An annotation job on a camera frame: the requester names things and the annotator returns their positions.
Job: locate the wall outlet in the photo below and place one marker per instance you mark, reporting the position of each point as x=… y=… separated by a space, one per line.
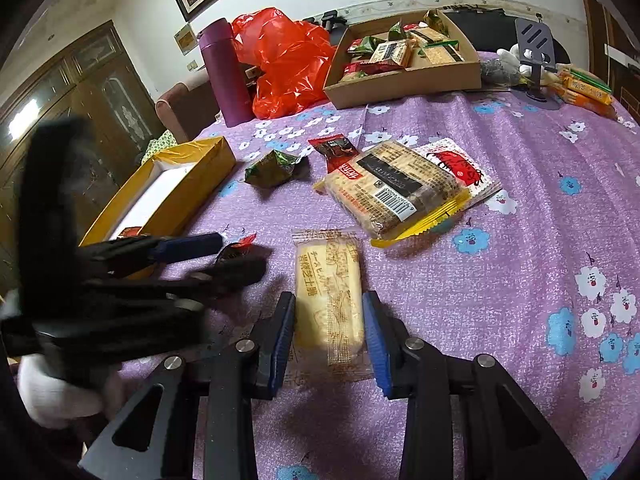
x=194 y=65

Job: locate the black small object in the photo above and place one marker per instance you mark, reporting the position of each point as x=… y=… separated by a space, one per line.
x=332 y=17

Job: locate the wooden cabinet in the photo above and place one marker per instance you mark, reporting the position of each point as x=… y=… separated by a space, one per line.
x=100 y=110

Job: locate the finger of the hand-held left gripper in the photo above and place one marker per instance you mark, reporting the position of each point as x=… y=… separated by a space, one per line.
x=235 y=272
x=190 y=247

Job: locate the black sofa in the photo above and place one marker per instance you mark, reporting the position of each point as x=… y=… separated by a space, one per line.
x=495 y=25

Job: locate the red plastic bag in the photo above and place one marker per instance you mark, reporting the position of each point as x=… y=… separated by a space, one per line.
x=290 y=65

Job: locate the red white snack packet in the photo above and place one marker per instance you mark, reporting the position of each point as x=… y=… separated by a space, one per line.
x=465 y=165

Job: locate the purple bottle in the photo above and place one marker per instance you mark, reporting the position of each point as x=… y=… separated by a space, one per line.
x=227 y=75

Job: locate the yellow box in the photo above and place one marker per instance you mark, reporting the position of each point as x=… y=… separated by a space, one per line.
x=200 y=180

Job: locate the dark wooden door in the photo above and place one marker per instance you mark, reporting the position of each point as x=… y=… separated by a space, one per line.
x=615 y=25

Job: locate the grey phone stand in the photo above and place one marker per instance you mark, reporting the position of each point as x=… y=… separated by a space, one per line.
x=537 y=40

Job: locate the stack of orange packets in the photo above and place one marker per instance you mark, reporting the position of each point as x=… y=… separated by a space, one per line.
x=585 y=87

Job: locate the green gold snack packet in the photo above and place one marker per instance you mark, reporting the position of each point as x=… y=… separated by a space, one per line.
x=270 y=170

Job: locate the brown armchair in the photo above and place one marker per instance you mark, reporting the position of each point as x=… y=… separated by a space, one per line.
x=185 y=105

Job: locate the red black snack packet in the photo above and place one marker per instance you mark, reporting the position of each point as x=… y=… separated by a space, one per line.
x=235 y=250

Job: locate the yellow wall plaque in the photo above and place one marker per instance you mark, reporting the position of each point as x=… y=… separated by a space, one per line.
x=184 y=39

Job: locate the cardboard box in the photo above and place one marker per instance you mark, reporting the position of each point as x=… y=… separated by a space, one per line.
x=410 y=82

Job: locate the large cracker pack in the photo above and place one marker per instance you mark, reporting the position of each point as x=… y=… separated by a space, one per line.
x=395 y=185

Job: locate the white plush toy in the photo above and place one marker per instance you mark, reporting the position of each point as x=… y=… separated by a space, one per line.
x=505 y=67

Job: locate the pale cheese cracker packet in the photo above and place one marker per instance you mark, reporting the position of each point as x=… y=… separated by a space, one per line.
x=330 y=300

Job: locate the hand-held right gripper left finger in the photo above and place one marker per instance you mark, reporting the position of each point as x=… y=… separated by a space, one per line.
x=277 y=345

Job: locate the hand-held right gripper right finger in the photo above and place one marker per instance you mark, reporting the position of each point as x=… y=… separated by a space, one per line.
x=376 y=345

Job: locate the small dark red snack packet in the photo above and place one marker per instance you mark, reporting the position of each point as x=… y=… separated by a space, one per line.
x=332 y=152

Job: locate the pile of assorted snack packets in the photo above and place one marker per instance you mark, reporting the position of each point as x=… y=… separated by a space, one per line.
x=395 y=52

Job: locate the person's left hand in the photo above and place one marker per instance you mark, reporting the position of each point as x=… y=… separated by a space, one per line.
x=50 y=395

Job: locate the green patterned cloth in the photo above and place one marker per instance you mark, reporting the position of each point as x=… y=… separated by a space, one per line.
x=157 y=146

